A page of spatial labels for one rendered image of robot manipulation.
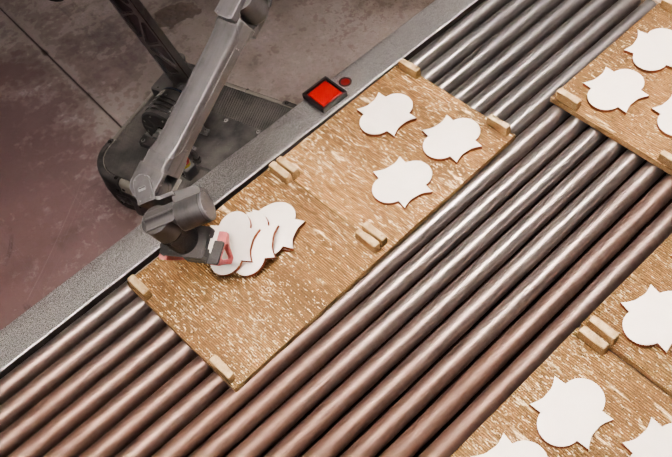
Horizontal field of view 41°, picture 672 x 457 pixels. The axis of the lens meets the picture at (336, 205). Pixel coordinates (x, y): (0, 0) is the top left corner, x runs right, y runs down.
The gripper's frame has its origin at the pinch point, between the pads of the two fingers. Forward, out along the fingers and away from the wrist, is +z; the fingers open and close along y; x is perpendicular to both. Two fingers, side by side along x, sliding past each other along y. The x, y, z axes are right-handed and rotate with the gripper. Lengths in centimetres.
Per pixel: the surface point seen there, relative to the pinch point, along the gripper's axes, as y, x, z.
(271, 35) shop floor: 87, -132, 122
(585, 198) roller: -64, -31, 33
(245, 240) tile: -3.4, -6.0, 5.7
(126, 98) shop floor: 130, -91, 101
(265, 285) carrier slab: -8.7, 1.9, 9.1
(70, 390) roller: 20.3, 30.8, -3.3
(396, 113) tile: -21, -46, 24
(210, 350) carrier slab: -3.7, 17.6, 3.8
